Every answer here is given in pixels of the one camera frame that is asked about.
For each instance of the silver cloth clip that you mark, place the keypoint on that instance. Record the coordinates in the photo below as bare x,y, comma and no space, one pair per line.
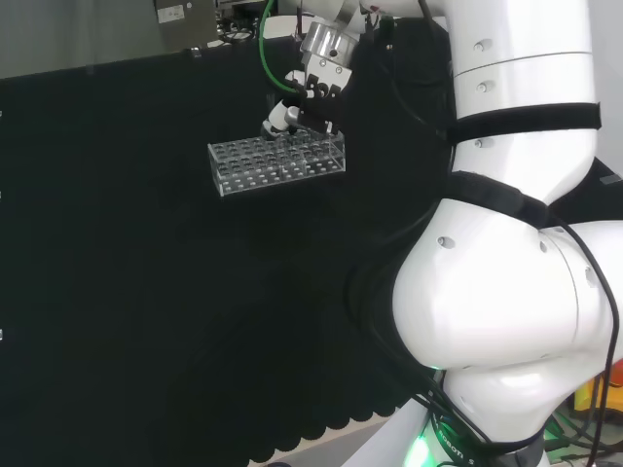
194,52

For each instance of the yellow stop button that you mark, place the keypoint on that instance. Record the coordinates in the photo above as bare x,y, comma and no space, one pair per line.
594,391

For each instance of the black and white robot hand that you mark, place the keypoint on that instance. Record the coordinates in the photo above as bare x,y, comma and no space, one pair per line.
318,90

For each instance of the clear plastic test tube rack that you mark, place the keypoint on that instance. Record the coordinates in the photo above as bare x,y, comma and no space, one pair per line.
272,165

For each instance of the black bench cloth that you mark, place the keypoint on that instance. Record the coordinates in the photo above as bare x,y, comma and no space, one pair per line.
170,272

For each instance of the grey metal box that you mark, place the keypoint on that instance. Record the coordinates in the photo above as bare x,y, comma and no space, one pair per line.
187,24

